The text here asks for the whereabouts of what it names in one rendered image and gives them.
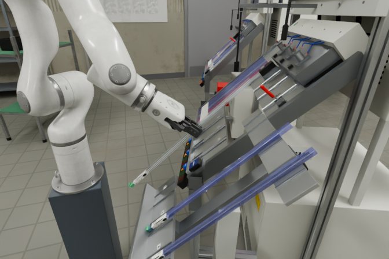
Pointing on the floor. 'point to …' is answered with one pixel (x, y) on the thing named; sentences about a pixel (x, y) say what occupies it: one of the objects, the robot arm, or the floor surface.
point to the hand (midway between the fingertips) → (194, 128)
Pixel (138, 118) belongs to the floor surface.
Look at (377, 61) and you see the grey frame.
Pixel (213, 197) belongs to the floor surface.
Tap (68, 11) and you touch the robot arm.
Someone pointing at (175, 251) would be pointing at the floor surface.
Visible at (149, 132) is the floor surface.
